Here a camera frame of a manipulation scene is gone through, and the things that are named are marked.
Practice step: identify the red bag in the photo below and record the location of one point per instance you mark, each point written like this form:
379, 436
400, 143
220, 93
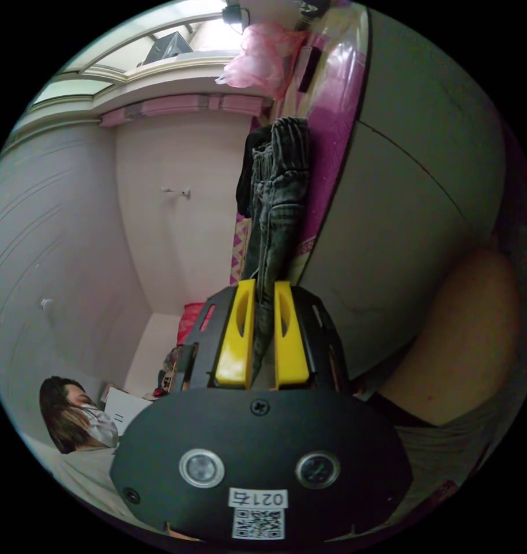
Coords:
192, 318

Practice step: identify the black box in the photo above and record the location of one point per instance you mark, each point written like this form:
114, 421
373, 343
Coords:
168, 45

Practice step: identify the pink plastic bag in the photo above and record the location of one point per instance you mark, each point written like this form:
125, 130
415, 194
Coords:
261, 58

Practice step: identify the window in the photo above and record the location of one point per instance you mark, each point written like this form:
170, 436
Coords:
116, 58

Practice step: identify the white carton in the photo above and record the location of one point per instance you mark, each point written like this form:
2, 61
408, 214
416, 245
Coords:
125, 409

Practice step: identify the white gray jeans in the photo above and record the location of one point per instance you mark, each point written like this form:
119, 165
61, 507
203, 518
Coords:
285, 190

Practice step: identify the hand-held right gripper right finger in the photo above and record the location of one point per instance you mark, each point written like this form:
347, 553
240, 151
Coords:
291, 346

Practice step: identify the person's body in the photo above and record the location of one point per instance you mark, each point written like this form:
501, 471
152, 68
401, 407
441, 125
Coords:
462, 337

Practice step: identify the black garment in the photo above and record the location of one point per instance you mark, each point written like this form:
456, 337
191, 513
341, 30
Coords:
247, 173

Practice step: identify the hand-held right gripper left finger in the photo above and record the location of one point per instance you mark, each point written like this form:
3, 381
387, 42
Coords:
235, 337

